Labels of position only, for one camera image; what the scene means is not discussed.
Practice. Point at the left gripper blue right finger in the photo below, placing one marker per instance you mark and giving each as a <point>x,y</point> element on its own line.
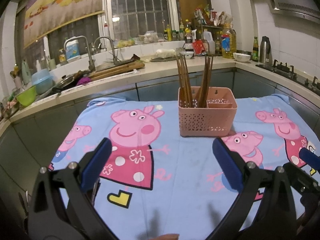
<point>276,215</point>

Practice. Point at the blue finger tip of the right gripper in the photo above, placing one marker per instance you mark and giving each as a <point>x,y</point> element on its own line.
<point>310,158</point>

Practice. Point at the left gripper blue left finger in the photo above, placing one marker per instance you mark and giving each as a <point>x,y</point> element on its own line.
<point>62,206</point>

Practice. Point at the brown wooden chopstick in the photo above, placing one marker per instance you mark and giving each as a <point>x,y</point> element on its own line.
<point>181,79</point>
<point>186,80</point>
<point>203,91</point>

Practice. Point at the chrome kitchen faucet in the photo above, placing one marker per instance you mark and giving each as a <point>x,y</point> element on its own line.
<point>112,52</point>
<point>90,58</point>

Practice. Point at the barred kitchen window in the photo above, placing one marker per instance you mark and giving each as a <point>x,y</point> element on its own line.
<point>131,18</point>

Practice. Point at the pink perforated utensil basket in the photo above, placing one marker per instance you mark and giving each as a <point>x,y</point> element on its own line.
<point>213,120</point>

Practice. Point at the Peppa Pig blue tablecloth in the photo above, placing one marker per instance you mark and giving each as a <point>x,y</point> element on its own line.
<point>266,131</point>

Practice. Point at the purple cloth rag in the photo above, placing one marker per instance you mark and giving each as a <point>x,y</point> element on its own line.
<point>84,81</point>

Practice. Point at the black gas stove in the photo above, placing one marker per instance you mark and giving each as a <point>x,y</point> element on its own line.
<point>288,71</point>

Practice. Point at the wooden cutting board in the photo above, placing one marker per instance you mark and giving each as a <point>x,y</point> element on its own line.
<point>116,70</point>

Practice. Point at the green plastic basin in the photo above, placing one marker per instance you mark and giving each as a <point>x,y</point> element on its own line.
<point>27,97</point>

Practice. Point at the light blue plastic container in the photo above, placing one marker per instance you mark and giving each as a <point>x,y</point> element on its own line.
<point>42,80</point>

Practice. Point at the stainless steel thermos kettle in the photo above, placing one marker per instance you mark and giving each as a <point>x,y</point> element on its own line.
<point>265,56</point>

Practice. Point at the white ceramic bowl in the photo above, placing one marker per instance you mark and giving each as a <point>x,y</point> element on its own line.
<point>240,57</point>

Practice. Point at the green glass sauce bottle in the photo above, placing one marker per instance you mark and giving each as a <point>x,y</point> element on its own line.
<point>255,51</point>

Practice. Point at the blue white detergent tub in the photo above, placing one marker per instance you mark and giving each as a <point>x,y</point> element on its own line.
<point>72,51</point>

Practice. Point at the large cooking oil bottle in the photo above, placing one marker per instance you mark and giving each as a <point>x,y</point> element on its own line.
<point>228,41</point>

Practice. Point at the red snack packet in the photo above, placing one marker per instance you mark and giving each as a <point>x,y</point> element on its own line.
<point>198,48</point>

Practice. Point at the white translucent plastic jug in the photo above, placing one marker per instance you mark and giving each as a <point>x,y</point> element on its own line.
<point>207,36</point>

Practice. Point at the wooden spice shelf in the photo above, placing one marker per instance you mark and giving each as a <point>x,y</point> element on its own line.
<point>212,19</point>

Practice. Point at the fruit print roller blind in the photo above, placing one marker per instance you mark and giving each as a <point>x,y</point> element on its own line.
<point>44,16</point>

